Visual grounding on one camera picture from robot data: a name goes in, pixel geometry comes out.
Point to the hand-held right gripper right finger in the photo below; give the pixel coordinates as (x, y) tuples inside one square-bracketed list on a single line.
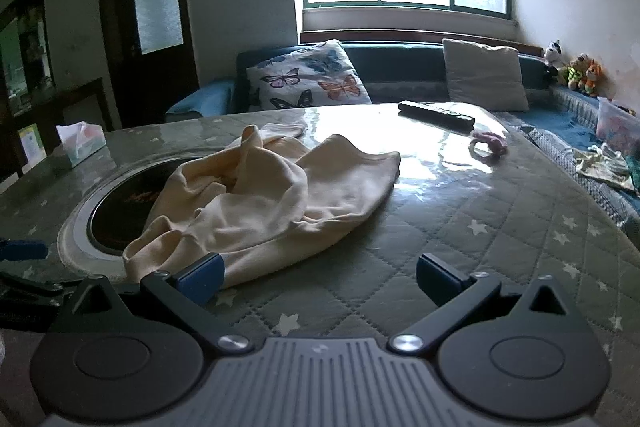
[(435, 278)]

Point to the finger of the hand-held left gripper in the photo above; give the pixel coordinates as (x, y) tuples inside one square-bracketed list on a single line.
[(35, 287), (22, 250)]

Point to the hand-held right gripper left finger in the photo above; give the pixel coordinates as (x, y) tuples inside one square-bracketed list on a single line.
[(202, 278)]

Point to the cream shirt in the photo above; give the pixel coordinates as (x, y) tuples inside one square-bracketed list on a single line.
[(260, 202)]

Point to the tissue box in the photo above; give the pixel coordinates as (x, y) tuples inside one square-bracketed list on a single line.
[(80, 147)]

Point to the black remote control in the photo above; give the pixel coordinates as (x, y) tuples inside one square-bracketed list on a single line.
[(435, 113)]

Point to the blue armrest cloth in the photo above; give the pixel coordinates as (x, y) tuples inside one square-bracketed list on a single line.
[(205, 99)]

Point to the pale crumpled cloth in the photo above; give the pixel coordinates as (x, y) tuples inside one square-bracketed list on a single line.
[(602, 167)]

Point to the dark wooden door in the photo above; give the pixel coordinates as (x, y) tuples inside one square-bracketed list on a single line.
[(120, 72)]

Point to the blue quilted sofa cover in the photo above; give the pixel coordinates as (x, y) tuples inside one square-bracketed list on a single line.
[(565, 122)]

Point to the plain white pillow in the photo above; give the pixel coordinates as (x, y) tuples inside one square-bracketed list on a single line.
[(482, 74)]

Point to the teal sofa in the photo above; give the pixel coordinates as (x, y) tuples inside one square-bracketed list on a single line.
[(400, 67)]

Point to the green patterned cloth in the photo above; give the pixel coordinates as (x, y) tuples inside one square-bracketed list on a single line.
[(635, 174)]

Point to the butterfly print pillow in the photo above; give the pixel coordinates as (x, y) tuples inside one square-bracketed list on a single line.
[(310, 77)]

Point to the clear plastic toy box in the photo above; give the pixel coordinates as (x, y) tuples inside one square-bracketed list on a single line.
[(617, 122)]

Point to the brown plush toy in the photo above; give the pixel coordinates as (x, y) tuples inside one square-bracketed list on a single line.
[(577, 72)]

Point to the orange plush toy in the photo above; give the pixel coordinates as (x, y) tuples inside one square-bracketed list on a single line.
[(593, 77)]

